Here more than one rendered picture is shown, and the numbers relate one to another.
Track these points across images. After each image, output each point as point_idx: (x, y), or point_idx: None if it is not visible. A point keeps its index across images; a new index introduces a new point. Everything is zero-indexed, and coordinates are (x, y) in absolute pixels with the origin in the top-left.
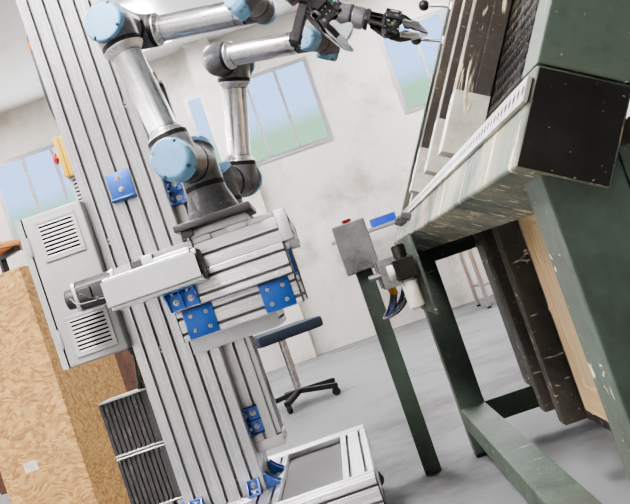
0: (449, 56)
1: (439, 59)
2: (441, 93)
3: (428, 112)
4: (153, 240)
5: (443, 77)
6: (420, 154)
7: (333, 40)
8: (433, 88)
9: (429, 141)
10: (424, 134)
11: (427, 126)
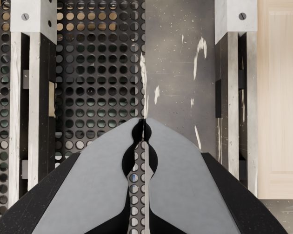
0: (223, 161)
1: (257, 164)
2: (223, 111)
3: (228, 80)
4: None
5: (224, 132)
6: (226, 22)
7: (165, 164)
8: (247, 119)
9: (223, 45)
10: (227, 49)
11: (226, 61)
